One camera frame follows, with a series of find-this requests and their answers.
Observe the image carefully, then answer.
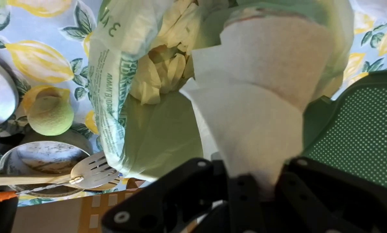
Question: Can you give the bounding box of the green bin liner bag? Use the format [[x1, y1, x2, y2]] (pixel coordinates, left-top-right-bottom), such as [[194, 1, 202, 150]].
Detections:
[[87, 0, 356, 182]]

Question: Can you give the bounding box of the round grey metal dish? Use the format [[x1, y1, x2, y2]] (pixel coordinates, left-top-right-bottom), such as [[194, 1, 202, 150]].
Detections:
[[0, 140, 93, 198]]

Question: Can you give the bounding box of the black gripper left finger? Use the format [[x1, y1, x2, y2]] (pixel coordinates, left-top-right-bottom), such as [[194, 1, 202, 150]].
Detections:
[[101, 157, 268, 233]]

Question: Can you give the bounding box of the white paper towel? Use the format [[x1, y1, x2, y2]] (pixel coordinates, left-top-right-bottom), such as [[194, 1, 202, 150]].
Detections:
[[179, 15, 346, 198]]

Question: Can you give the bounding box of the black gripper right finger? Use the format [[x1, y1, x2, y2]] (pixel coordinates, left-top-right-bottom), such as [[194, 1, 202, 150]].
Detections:
[[272, 157, 387, 233]]

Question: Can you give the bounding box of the small orange item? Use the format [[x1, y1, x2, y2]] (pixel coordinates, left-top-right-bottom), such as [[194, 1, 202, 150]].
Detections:
[[0, 190, 20, 206]]

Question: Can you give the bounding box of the crumpled yellow paper trash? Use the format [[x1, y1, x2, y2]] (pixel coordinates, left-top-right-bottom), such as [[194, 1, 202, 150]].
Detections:
[[128, 40, 196, 106]]

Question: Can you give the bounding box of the green bin lid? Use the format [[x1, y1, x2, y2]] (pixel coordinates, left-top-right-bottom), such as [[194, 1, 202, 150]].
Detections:
[[302, 69, 387, 193]]

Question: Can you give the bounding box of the lemon print tablecloth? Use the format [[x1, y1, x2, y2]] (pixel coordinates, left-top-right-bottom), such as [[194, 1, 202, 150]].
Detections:
[[0, 0, 387, 208]]

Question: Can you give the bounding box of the yellow-green ball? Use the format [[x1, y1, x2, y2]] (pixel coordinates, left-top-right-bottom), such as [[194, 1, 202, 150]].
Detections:
[[26, 84, 77, 137]]

